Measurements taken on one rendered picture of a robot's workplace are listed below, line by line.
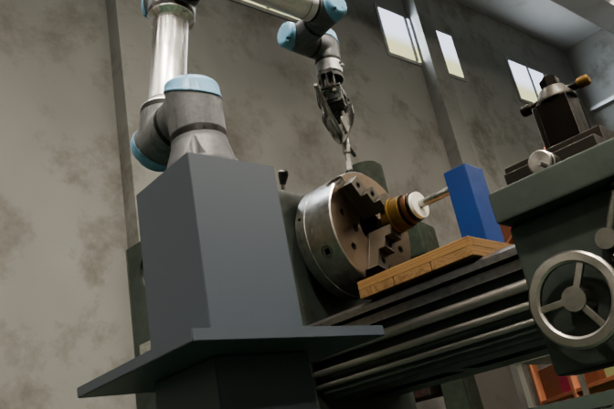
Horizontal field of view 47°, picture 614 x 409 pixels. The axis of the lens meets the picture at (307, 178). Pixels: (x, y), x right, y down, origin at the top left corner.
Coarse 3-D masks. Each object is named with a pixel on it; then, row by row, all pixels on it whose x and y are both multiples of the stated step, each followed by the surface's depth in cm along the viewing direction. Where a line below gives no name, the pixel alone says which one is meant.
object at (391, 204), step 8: (392, 200) 173; (400, 200) 171; (392, 208) 171; (400, 208) 170; (408, 208) 169; (384, 216) 174; (392, 216) 171; (400, 216) 170; (408, 216) 169; (416, 216) 169; (384, 224) 174; (392, 224) 171; (400, 224) 171; (408, 224) 171; (416, 224) 173; (400, 232) 173
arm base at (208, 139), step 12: (180, 132) 138; (192, 132) 137; (204, 132) 137; (216, 132) 139; (180, 144) 137; (192, 144) 136; (204, 144) 135; (216, 144) 136; (228, 144) 140; (180, 156) 134; (216, 156) 134; (228, 156) 136
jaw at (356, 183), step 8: (336, 184) 177; (344, 184) 176; (352, 184) 174; (360, 184) 177; (344, 192) 176; (352, 192) 175; (360, 192) 175; (368, 192) 174; (352, 200) 177; (360, 200) 176; (368, 200) 174; (376, 200) 174; (384, 200) 174; (360, 208) 177; (368, 208) 176; (376, 208) 174; (384, 208) 174; (360, 216) 178; (368, 216) 177
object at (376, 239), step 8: (376, 232) 175; (384, 232) 173; (392, 232) 171; (368, 240) 176; (376, 240) 173; (384, 240) 171; (392, 240) 173; (368, 248) 174; (376, 248) 172; (384, 248) 171; (392, 248) 172; (368, 256) 173; (376, 256) 170; (384, 256) 171; (368, 264) 171; (376, 264) 169; (384, 264) 170; (368, 272) 171; (376, 272) 171; (360, 280) 172
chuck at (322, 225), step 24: (312, 192) 183; (336, 192) 175; (384, 192) 191; (312, 216) 174; (336, 216) 171; (312, 240) 173; (336, 240) 168; (360, 240) 174; (408, 240) 190; (336, 264) 170; (360, 264) 170
